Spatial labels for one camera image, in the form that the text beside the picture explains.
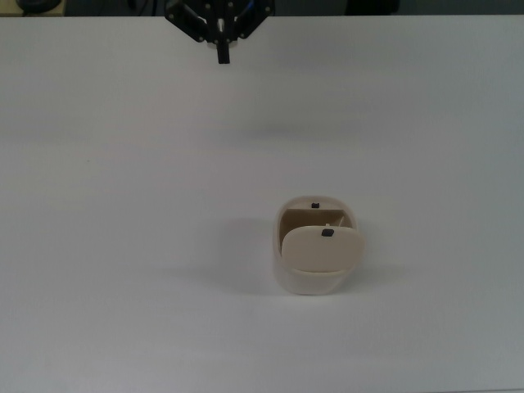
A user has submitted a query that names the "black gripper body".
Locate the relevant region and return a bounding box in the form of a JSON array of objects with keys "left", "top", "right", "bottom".
[{"left": 192, "top": 0, "right": 247, "bottom": 26}]

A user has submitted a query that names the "beige trash can lid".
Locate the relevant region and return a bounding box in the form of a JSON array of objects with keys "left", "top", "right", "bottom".
[{"left": 280, "top": 224, "right": 366, "bottom": 273}]

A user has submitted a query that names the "small white trash can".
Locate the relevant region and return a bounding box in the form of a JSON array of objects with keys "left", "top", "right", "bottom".
[{"left": 272, "top": 195, "right": 366, "bottom": 296}]

